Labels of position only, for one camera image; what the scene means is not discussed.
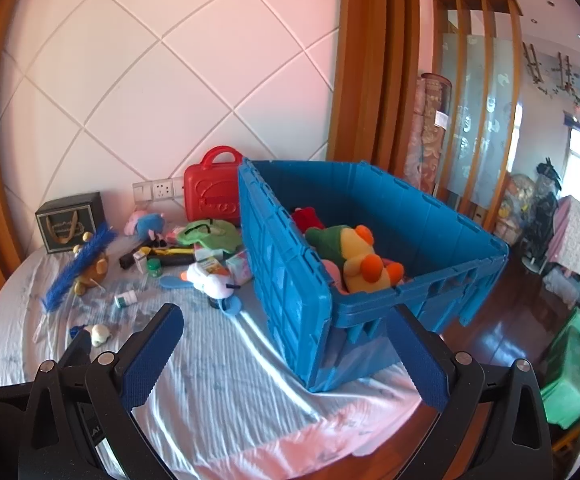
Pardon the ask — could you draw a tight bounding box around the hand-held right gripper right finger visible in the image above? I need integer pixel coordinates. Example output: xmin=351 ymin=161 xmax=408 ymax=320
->
xmin=386 ymin=304 xmax=553 ymax=480

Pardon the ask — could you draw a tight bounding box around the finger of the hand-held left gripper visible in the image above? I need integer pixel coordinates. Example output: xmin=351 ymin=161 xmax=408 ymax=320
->
xmin=58 ymin=330 xmax=94 ymax=369

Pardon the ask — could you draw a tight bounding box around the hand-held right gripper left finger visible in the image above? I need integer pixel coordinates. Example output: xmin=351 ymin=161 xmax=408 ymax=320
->
xmin=18 ymin=302 xmax=185 ymax=480

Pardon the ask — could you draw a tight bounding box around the white plush toy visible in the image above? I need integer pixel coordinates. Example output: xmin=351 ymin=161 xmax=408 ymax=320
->
xmin=185 ymin=260 xmax=237 ymax=302

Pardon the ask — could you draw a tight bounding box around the blue plastic crate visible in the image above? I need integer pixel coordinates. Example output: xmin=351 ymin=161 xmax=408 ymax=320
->
xmin=237 ymin=159 xmax=511 ymax=394

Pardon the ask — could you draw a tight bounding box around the blue foam insole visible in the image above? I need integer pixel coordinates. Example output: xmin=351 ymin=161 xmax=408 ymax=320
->
xmin=159 ymin=274 xmax=194 ymax=292
xmin=219 ymin=295 xmax=245 ymax=317

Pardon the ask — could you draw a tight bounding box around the brown teddy bear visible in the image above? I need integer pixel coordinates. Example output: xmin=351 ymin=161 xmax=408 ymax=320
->
xmin=72 ymin=244 xmax=111 ymax=297

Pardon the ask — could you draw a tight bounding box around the blue fuzzy brush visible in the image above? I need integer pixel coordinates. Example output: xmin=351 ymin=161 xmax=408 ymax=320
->
xmin=40 ymin=224 xmax=119 ymax=312

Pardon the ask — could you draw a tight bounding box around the black folded umbrella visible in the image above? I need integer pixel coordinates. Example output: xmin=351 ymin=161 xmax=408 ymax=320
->
xmin=118 ymin=246 xmax=153 ymax=270
xmin=152 ymin=254 xmax=197 ymax=267

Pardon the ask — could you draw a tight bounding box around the yellow duck plush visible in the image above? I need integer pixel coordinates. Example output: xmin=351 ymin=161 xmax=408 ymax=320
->
xmin=342 ymin=224 xmax=406 ymax=295

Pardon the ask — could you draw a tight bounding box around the green white medicine box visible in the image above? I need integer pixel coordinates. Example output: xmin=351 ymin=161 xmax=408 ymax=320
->
xmin=195 ymin=255 xmax=227 ymax=276

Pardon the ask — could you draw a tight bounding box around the pink plush toy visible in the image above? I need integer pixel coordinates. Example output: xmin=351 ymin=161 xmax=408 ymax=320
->
xmin=319 ymin=258 xmax=351 ymax=294

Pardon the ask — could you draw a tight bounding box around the dark gift bag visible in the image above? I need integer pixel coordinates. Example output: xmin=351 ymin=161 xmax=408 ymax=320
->
xmin=34 ymin=191 xmax=107 ymax=256

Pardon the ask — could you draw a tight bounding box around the pink white carton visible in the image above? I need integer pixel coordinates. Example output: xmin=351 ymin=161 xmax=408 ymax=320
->
xmin=226 ymin=251 xmax=254 ymax=284

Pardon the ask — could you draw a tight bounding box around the green frog eye mask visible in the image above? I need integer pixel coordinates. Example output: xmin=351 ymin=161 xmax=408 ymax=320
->
xmin=176 ymin=218 xmax=239 ymax=252

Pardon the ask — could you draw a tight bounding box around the blue pig plush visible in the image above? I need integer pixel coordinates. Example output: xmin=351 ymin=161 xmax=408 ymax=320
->
xmin=123 ymin=209 xmax=167 ymax=241

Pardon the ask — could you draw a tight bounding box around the dark green plush toy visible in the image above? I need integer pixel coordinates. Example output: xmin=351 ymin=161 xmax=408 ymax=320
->
xmin=303 ymin=224 xmax=357 ymax=267

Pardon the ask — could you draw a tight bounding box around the green table cloth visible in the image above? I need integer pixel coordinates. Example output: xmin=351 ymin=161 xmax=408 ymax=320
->
xmin=539 ymin=305 xmax=580 ymax=429

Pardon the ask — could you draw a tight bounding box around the red carrying case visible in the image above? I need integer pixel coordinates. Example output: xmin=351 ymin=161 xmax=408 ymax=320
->
xmin=183 ymin=146 xmax=243 ymax=227

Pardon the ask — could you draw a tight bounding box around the black clothes stand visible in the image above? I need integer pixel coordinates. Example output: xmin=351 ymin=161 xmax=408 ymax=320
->
xmin=521 ymin=157 xmax=564 ymax=274

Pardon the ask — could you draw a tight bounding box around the rolled patterned carpet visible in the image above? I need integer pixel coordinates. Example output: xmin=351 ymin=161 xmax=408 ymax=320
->
xmin=404 ymin=72 xmax=454 ymax=194

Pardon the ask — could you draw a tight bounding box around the wooden frosted glass partition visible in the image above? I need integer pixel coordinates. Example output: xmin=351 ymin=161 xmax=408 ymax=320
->
xmin=429 ymin=0 xmax=527 ymax=232

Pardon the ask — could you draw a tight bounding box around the wooden door frame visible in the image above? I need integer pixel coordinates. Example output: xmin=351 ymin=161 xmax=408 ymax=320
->
xmin=325 ymin=0 xmax=421 ymax=172

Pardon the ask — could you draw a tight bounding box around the wall vine decoration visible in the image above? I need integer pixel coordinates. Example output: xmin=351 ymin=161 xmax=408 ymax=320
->
xmin=521 ymin=41 xmax=580 ymax=112

